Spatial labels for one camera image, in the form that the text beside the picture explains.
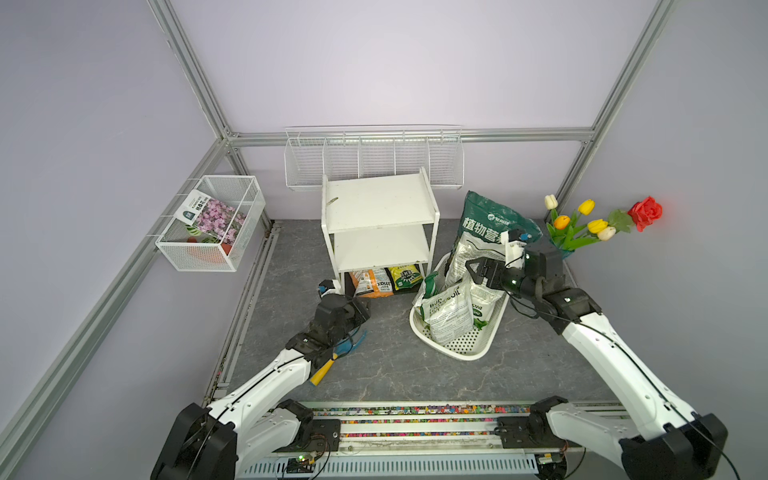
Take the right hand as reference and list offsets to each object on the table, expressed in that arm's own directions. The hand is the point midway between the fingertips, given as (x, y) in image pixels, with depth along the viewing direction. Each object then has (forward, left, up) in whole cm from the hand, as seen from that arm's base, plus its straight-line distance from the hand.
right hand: (477, 262), depth 76 cm
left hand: (-5, +29, -13) cm, 32 cm away
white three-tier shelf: (+7, +25, +8) cm, 27 cm away
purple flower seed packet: (+8, +67, +9) cm, 68 cm away
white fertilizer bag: (+9, -1, -5) cm, 11 cm away
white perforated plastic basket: (-11, -5, -23) cm, 26 cm away
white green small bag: (-3, -5, -16) cm, 17 cm away
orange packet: (+6, +29, -18) cm, 35 cm away
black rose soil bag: (-6, +6, -16) cm, 18 cm away
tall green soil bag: (+12, -3, -2) cm, 13 cm away
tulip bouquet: (+11, -28, -2) cm, 31 cm away
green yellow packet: (+12, +18, -24) cm, 32 cm away
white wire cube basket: (+2, +73, +4) cm, 73 cm away
